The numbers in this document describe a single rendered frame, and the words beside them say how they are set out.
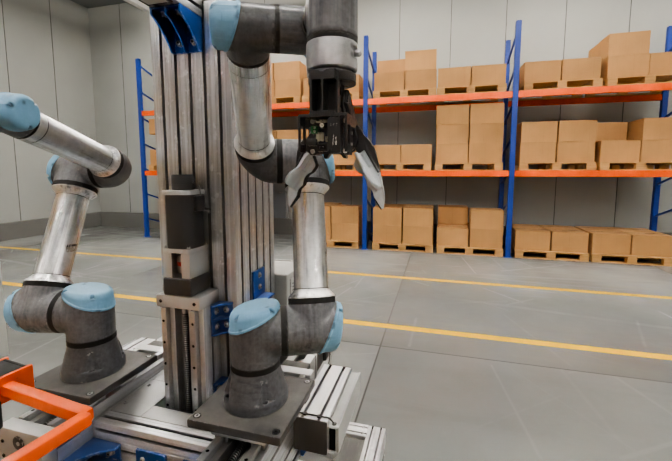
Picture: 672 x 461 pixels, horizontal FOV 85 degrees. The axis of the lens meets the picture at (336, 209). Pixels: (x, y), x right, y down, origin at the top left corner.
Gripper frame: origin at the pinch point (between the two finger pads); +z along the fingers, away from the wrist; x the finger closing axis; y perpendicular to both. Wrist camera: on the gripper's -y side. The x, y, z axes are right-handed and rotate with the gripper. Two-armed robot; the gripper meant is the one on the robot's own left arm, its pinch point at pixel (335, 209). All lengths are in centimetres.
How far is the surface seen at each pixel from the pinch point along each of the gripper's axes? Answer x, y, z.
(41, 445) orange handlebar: -38, 20, 33
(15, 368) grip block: -61, 8, 31
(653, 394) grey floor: 167, -243, 152
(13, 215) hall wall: -957, -572, 97
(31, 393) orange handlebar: -52, 12, 33
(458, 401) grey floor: 33, -197, 152
